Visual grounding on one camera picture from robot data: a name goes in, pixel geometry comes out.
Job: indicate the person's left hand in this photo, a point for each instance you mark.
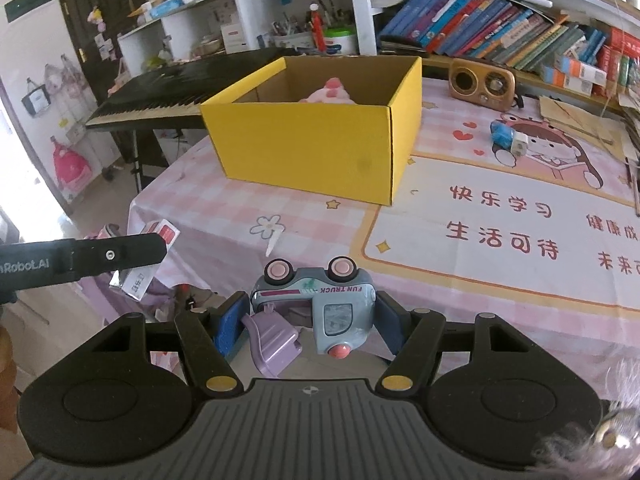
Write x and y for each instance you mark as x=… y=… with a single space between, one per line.
x=8 y=394

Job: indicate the white bookshelf unit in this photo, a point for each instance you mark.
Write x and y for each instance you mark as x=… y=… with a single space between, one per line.
x=248 y=24

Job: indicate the brown retro radio speaker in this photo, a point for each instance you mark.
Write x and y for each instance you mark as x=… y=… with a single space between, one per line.
x=482 y=83

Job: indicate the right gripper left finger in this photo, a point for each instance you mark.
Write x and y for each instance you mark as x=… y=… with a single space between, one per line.
x=206 y=337

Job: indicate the red pen bottle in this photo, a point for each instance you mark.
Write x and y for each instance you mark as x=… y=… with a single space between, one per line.
x=316 y=27

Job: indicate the blue toy truck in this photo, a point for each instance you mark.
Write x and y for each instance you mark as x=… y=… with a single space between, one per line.
x=335 y=302

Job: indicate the flat cardboard sheets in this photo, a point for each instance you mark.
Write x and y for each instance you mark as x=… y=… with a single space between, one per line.
x=573 y=118

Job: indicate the row of leaning books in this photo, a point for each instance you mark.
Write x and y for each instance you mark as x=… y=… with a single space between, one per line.
x=504 y=32

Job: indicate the white green lidded jar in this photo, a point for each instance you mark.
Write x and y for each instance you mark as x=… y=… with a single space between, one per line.
x=341 y=41

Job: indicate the pink checkered table mat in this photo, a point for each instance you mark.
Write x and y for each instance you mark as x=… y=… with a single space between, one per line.
x=552 y=250

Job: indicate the yellow cardboard box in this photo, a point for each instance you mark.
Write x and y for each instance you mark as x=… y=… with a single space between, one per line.
x=262 y=133

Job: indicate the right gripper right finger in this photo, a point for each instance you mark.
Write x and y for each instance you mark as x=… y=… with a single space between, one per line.
x=414 y=338

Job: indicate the blue wrapper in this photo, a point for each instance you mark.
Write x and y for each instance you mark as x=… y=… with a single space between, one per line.
x=501 y=135

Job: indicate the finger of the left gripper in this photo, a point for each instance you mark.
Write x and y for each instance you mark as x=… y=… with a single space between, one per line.
x=101 y=255

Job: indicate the orange white medicine box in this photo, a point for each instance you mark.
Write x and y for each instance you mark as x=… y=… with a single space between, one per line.
x=583 y=71

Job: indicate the pink plush paw toy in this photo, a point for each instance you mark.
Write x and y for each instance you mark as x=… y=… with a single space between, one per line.
x=333 y=92

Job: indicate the black electronic keyboard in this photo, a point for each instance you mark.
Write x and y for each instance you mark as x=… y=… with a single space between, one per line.
x=170 y=97

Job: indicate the small red white box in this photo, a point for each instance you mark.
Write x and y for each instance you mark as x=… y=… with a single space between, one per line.
x=135 y=282

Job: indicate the white charger plug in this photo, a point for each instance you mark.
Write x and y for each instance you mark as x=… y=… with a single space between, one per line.
x=519 y=144

